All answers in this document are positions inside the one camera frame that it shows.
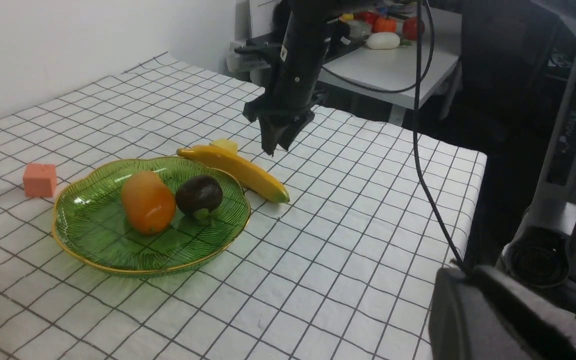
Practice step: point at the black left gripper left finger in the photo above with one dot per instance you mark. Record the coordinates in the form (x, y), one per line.
(464, 325)

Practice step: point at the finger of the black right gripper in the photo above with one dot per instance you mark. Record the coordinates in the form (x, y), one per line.
(292, 130)
(270, 133)

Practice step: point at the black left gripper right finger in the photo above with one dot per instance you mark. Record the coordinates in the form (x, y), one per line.
(545, 330)

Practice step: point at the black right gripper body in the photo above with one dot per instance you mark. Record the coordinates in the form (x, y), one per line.
(288, 96)

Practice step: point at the yellow plastic banana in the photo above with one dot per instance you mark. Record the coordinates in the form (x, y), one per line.
(244, 171)

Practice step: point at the dark purple passion fruit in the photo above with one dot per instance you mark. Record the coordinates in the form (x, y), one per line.
(199, 197)

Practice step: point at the orange plastic mango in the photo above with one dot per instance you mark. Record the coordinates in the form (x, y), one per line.
(149, 204)

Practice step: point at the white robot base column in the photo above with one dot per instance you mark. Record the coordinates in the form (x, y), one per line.
(539, 254)

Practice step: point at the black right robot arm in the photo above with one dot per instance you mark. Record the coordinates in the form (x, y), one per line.
(311, 26)

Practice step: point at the yellow foam cube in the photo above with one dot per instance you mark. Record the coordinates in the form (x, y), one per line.
(226, 144)

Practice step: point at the white toy vegetable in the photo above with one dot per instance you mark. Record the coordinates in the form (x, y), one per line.
(383, 41)

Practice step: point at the orange toy pumpkin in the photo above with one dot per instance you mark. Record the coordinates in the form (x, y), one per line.
(384, 24)

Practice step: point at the white side table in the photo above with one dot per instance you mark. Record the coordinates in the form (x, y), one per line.
(385, 74)

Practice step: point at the red toy tomato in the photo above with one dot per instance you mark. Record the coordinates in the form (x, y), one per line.
(410, 28)

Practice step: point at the white checkered tablecloth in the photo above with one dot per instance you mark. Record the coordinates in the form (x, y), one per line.
(345, 271)

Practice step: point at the green glass leaf plate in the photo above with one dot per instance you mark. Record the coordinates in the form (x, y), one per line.
(90, 222)

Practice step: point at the orange foam cube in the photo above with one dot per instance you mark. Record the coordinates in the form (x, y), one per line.
(39, 180)

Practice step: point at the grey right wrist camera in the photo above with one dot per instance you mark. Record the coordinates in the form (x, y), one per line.
(248, 55)

